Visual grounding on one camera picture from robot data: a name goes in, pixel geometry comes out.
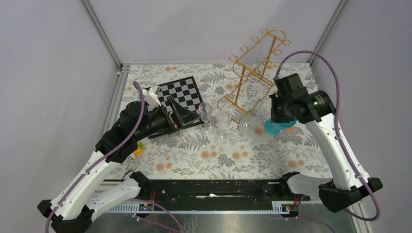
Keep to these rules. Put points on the teal wine glass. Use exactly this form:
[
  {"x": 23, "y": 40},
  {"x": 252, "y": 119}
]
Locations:
[{"x": 276, "y": 128}]

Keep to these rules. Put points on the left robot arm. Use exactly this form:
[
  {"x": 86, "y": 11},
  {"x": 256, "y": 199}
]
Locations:
[{"x": 76, "y": 208}]

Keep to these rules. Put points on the tall clear flute glass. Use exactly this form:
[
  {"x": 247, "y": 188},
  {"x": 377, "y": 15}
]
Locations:
[{"x": 205, "y": 112}]

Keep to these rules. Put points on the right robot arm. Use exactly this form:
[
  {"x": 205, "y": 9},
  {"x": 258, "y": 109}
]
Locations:
[{"x": 350, "y": 182}]

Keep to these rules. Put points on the short clear glass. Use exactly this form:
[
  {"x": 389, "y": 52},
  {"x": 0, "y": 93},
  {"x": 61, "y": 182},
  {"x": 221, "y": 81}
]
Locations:
[{"x": 223, "y": 121}]

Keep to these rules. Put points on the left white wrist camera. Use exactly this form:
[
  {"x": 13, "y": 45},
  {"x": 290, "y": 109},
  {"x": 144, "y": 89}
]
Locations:
[{"x": 151, "y": 96}]

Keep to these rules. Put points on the round clear wine glass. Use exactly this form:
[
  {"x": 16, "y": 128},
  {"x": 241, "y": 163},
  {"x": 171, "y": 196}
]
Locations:
[{"x": 247, "y": 124}]

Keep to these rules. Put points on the floral table mat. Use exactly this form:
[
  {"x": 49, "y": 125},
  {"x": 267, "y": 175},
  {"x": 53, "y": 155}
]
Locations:
[{"x": 225, "y": 154}]

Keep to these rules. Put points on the gold wire glass rack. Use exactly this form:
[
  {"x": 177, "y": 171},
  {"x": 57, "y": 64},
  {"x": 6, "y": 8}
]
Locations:
[{"x": 254, "y": 74}]

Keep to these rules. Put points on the colourful toy block house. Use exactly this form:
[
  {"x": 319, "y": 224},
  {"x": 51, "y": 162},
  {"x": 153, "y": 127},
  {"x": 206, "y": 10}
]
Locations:
[{"x": 138, "y": 151}]

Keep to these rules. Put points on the black white chessboard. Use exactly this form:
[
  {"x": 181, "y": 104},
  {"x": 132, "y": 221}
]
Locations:
[{"x": 184, "y": 91}]

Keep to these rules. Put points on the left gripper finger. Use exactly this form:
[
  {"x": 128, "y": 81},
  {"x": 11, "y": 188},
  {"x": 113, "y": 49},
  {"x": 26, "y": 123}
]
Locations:
[
  {"x": 177, "y": 108},
  {"x": 185, "y": 117}
]

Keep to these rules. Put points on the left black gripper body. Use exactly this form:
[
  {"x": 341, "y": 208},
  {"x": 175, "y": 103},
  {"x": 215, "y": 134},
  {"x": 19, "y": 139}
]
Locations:
[{"x": 160, "y": 121}]

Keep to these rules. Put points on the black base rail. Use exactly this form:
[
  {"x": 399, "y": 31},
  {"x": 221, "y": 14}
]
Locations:
[{"x": 221, "y": 195}]

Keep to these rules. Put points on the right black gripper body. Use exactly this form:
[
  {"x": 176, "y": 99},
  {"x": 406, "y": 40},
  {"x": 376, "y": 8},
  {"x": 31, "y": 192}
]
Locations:
[{"x": 280, "y": 110}]

